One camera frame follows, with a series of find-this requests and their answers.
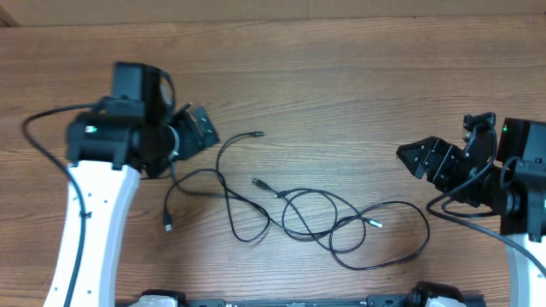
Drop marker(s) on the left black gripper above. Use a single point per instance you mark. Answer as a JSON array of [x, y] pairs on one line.
[[194, 141]]

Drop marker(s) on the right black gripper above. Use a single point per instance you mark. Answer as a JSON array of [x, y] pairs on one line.
[[428, 149]]

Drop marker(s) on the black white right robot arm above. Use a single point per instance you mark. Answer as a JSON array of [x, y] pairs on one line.
[[495, 185]]

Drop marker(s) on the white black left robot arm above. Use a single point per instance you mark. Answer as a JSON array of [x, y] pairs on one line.
[[136, 131]]

